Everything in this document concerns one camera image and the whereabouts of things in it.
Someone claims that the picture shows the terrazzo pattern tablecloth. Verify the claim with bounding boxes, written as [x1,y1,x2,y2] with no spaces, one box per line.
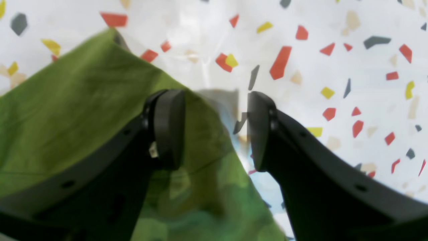
[1,0,427,241]

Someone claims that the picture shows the green t-shirt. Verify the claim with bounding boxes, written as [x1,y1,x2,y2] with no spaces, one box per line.
[0,29,286,241]

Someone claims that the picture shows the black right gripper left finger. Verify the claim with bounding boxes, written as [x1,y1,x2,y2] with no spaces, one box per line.
[0,89,186,241]

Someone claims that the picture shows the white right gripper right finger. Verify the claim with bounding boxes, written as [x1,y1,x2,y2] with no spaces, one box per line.
[247,91,428,241]

